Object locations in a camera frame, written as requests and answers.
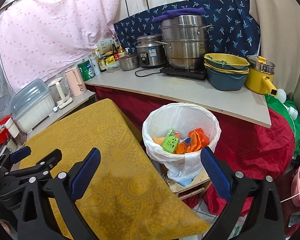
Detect pink plastic basket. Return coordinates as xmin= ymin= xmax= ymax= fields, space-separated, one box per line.
xmin=291 ymin=166 xmax=300 ymax=207

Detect pink dotted curtain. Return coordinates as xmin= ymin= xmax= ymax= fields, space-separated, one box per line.
xmin=0 ymin=0 xmax=120 ymax=92

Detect large stacked steel steamer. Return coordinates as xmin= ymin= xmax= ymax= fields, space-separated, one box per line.
xmin=160 ymin=15 xmax=214 ymax=70

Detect orange foam fruit net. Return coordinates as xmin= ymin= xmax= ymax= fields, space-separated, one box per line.
xmin=152 ymin=137 xmax=165 ymax=146

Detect pink electric kettle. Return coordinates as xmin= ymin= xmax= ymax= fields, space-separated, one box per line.
xmin=65 ymin=67 xmax=87 ymax=96

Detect green plastic bag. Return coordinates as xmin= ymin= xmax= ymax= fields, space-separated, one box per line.
xmin=264 ymin=94 xmax=300 ymax=159

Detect green small carton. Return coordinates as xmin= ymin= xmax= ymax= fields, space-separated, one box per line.
xmin=161 ymin=129 xmax=181 ymax=153

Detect beige curtain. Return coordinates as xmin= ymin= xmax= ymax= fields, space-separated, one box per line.
xmin=249 ymin=0 xmax=300 ymax=115

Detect dark soy sauce bottle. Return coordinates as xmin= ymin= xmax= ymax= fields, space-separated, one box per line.
xmin=96 ymin=49 xmax=106 ymax=72

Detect white cylindrical bottle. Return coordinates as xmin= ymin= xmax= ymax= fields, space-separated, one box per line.
xmin=89 ymin=54 xmax=101 ymax=76

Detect black induction cooktop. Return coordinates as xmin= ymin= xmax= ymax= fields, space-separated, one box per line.
xmin=160 ymin=66 xmax=207 ymax=81

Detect stacked yellow blue bowls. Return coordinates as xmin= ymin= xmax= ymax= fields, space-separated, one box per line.
xmin=204 ymin=53 xmax=250 ymax=91

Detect black power cable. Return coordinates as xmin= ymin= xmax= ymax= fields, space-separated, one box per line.
xmin=134 ymin=67 xmax=163 ymax=78

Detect green tin can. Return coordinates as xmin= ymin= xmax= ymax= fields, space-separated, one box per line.
xmin=77 ymin=60 xmax=95 ymax=81

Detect orange snack wrapper bag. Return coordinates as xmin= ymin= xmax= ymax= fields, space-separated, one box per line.
xmin=174 ymin=128 xmax=210 ymax=154

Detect white bin liner trash can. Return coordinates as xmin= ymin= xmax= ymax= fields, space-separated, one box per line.
xmin=142 ymin=103 xmax=221 ymax=186

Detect navy patterned backsplash cloth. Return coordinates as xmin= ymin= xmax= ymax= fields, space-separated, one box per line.
xmin=114 ymin=0 xmax=261 ymax=57

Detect red white container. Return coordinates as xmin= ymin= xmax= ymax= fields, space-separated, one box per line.
xmin=0 ymin=115 xmax=12 ymax=145

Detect silver rice cooker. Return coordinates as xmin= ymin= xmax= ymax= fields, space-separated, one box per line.
xmin=135 ymin=34 xmax=168 ymax=68

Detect small steel pot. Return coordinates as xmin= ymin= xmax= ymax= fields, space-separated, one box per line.
xmin=119 ymin=55 xmax=140 ymax=72

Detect grey lidded white dish box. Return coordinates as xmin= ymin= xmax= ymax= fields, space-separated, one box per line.
xmin=10 ymin=79 xmax=55 ymax=134

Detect white clear electric kettle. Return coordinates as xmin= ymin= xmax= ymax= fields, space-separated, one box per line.
xmin=47 ymin=77 xmax=73 ymax=109

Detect purple cloth on steamer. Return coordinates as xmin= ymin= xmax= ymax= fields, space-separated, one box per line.
xmin=152 ymin=8 xmax=206 ymax=23

